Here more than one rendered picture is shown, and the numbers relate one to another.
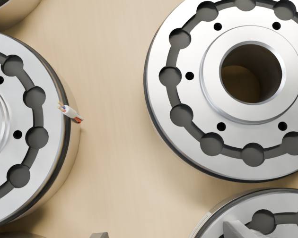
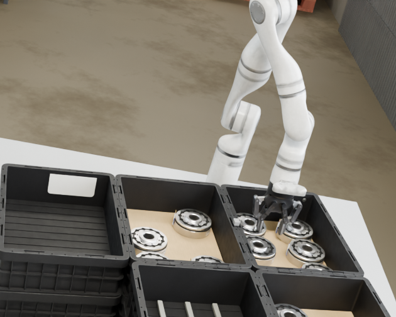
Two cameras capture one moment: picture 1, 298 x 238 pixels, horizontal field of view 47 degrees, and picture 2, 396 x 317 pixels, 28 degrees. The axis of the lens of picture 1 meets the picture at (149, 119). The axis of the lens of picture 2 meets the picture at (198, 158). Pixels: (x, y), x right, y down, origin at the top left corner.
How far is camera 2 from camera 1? 210 cm
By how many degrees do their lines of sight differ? 71
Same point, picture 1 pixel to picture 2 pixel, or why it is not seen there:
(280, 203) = (251, 233)
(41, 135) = (292, 246)
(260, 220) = (254, 233)
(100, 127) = (281, 255)
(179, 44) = (270, 252)
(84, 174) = (283, 250)
